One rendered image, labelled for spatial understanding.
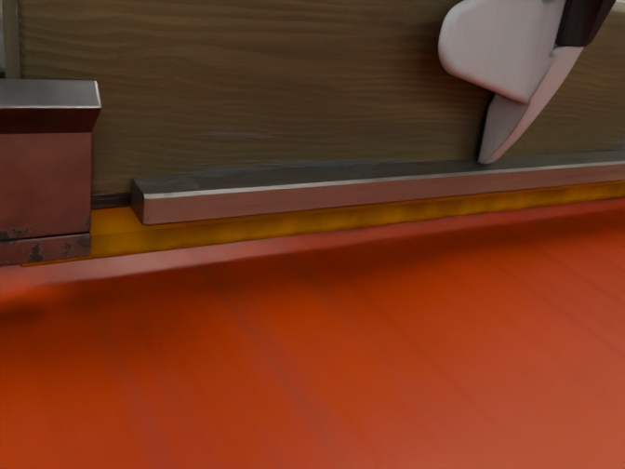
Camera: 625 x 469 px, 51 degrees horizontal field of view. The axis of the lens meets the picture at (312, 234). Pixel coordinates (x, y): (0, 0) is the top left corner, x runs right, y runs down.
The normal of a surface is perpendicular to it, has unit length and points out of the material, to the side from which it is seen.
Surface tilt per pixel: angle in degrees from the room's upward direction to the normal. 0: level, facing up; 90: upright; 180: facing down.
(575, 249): 0
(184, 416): 0
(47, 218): 90
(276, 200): 90
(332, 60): 90
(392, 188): 90
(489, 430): 0
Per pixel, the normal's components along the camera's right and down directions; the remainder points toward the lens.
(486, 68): 0.51, 0.37
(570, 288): 0.16, -0.88
